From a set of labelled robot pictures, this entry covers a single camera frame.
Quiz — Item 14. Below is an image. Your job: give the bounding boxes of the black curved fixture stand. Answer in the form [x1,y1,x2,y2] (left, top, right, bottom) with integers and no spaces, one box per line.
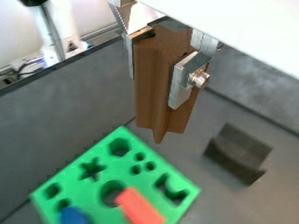
[204,123,272,186]

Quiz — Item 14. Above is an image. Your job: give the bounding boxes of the brown star prism block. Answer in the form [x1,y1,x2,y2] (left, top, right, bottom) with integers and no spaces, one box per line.
[133,24,199,144]

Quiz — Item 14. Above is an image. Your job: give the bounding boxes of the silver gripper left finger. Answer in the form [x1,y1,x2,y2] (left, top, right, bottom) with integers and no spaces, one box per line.
[107,0,135,78]

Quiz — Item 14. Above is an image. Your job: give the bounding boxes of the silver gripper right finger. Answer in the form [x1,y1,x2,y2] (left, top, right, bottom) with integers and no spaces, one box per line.
[168,30,219,109]

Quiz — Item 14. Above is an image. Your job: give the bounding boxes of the blue cylinder block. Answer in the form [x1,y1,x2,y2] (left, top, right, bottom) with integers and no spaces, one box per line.
[60,206,91,224]

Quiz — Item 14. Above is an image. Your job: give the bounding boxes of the green shape sorter base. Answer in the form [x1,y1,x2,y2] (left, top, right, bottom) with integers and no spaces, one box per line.
[29,127,201,224]

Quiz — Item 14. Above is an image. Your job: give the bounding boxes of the red arch block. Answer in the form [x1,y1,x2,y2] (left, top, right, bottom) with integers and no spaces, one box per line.
[115,187,165,224]

